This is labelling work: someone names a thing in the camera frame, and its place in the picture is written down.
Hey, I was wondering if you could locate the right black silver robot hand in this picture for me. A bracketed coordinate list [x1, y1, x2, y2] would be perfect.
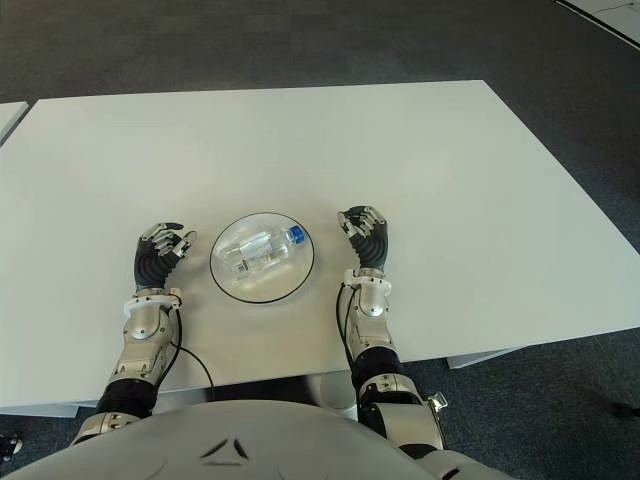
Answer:
[337, 204, 392, 274]

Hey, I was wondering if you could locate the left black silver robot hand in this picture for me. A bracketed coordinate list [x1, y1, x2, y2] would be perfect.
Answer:
[133, 221, 197, 291]

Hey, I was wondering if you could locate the clear water bottle blue cap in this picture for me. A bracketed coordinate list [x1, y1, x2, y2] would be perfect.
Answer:
[222, 224, 307, 282]

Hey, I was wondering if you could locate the white robot leg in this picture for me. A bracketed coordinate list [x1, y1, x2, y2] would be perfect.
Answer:
[302, 373, 359, 414]

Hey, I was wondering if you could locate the grey robot torso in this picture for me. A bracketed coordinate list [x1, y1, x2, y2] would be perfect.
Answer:
[0, 399, 521, 480]

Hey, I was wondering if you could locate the white neighbouring table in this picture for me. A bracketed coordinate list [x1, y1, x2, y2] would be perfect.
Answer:
[0, 102, 28, 144]

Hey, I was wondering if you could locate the black silver caster wheel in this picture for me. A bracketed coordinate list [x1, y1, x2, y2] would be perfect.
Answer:
[0, 432, 25, 464]

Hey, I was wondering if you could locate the thin black cable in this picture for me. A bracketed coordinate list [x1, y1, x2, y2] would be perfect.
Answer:
[335, 282, 359, 396]
[169, 299, 217, 402]

